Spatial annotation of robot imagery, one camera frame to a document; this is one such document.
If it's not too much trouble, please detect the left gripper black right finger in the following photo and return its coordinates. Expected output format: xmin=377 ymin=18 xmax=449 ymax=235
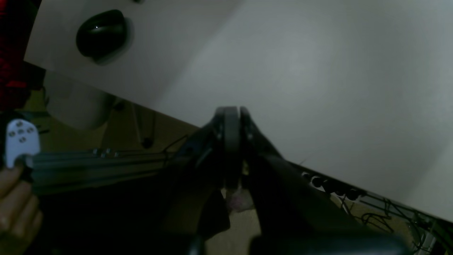
xmin=240 ymin=107 xmax=407 ymax=255

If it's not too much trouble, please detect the black power strip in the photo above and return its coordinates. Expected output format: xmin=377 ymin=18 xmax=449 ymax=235
xmin=302 ymin=171 xmax=367 ymax=202

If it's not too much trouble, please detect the aluminium frame rail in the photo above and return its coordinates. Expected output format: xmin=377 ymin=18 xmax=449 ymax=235
xmin=31 ymin=148 xmax=176 ymax=196

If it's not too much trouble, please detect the person hand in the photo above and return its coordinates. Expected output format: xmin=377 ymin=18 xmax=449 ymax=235
xmin=0 ymin=162 xmax=43 ymax=255

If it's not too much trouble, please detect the white remote control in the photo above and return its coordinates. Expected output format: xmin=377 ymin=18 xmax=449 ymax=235
xmin=4 ymin=118 xmax=41 ymax=168

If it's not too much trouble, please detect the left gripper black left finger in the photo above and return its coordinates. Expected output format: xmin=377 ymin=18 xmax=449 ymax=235
xmin=152 ymin=107 xmax=241 ymax=255

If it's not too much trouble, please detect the black computer mouse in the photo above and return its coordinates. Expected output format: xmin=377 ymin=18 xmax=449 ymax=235
xmin=75 ymin=9 xmax=134 ymax=65

